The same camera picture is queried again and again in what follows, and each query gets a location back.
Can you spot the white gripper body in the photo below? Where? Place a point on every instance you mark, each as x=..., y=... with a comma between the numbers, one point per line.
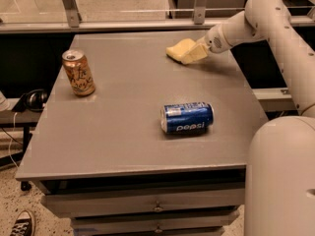
x=216, y=41

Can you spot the yellow sponge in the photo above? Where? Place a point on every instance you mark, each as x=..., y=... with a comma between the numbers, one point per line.
x=177, y=51

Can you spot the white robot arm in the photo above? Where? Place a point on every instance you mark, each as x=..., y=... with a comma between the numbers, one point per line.
x=280, y=171

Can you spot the blue Pepsi can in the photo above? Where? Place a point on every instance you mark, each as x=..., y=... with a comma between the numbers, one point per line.
x=186, y=117

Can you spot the orange LaCroix can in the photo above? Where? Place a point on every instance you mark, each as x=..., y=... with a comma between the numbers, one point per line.
x=78, y=72

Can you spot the grey drawer cabinet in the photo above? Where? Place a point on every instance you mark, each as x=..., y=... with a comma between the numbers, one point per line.
x=112, y=140

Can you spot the black headphones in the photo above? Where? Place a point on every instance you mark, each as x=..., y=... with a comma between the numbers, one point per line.
x=33, y=101

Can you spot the grey drawer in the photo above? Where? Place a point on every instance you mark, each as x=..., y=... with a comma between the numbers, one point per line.
x=155, y=223
x=145, y=200

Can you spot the glass railing barrier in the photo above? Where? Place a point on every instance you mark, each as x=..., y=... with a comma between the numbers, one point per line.
x=40, y=16

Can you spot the black side table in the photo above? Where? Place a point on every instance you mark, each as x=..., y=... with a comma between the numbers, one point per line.
x=16, y=132

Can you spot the top grey drawer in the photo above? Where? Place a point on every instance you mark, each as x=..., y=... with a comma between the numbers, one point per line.
x=145, y=200

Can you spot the black and white sneaker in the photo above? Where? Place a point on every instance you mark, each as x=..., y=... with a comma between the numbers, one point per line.
x=24, y=224

